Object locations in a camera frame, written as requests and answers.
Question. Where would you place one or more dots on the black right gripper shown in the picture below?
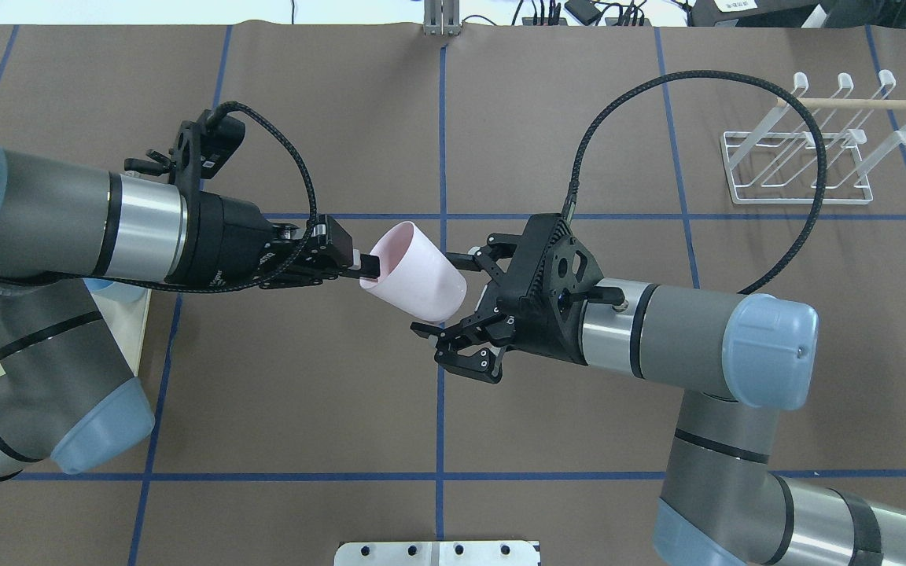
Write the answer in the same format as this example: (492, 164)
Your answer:
(541, 339)

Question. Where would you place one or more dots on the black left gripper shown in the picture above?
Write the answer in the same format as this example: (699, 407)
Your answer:
(234, 240)

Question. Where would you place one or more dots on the pink plastic cup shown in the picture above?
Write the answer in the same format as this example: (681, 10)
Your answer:
(415, 276)

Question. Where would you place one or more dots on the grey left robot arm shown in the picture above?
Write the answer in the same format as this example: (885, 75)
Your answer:
(67, 393)

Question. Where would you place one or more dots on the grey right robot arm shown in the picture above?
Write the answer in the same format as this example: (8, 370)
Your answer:
(740, 360)

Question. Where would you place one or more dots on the cream plastic tray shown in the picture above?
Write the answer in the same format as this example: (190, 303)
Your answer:
(127, 323)

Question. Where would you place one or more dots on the brown paper table cover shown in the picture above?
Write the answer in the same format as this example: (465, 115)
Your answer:
(294, 421)

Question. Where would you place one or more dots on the grey aluminium frame post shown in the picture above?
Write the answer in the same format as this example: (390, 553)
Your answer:
(442, 18)

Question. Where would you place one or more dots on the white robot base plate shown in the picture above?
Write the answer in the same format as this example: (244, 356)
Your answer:
(463, 552)

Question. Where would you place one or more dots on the white wire cup rack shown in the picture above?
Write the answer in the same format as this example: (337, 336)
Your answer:
(775, 163)

